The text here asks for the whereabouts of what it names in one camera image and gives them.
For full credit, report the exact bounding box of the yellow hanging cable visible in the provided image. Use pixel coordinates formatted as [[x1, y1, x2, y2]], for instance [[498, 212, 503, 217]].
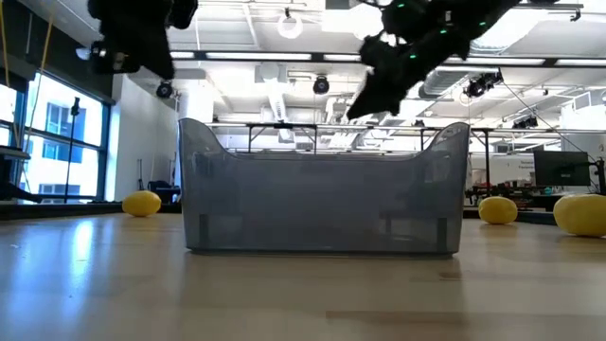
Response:
[[0, 0, 54, 148]]

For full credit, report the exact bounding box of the black computer monitor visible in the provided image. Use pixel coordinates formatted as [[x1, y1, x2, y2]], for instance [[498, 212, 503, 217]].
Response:
[[533, 150, 592, 188]]

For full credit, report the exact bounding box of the black tripod stand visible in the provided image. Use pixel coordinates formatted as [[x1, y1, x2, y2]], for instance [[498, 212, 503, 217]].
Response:
[[63, 97, 82, 205]]

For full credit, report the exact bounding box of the black window frame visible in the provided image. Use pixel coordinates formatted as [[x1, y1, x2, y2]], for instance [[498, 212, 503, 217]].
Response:
[[0, 70, 113, 205]]

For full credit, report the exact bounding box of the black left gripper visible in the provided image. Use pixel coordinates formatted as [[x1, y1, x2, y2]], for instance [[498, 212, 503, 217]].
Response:
[[87, 0, 177, 81]]

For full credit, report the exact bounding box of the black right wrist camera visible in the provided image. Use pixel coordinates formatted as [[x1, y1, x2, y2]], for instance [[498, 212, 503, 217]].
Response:
[[378, 0, 427, 35]]

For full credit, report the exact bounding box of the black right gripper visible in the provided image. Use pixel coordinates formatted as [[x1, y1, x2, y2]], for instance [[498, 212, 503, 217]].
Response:
[[345, 27, 475, 121]]

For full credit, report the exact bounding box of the cluttered background workbench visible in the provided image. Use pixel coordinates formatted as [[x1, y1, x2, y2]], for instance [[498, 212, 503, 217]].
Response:
[[466, 183, 555, 212]]

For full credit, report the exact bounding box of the dark grey desk top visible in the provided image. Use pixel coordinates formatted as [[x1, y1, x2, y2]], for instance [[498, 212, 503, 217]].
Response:
[[0, 145, 32, 161]]

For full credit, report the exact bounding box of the black aluminium table frame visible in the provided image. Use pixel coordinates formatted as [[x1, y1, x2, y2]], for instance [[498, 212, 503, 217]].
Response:
[[0, 201, 555, 224]]

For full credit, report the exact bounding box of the white ring ceiling light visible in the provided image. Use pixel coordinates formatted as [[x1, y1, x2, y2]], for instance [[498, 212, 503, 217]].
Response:
[[276, 12, 304, 40]]

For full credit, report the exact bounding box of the silver air duct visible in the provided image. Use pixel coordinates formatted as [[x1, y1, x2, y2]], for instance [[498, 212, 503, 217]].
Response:
[[420, 37, 506, 99]]

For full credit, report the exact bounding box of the translucent grey plastic basket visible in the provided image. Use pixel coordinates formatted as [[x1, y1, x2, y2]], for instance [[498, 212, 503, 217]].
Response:
[[178, 117, 471, 257]]

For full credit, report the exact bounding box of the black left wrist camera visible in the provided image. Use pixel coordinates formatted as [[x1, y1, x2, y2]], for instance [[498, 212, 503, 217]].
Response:
[[168, 0, 200, 30]]

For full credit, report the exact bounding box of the yellow toy lemon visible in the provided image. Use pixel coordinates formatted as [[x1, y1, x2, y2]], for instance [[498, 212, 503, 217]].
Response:
[[121, 189, 163, 219], [552, 193, 606, 238], [477, 195, 519, 225]]

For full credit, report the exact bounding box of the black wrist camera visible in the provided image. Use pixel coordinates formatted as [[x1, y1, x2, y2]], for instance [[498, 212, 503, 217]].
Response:
[[168, 0, 200, 30], [378, 0, 427, 35]]

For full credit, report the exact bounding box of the black ceiling spotlight cluster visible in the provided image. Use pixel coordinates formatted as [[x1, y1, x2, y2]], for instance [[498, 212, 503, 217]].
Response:
[[463, 70, 504, 99]]

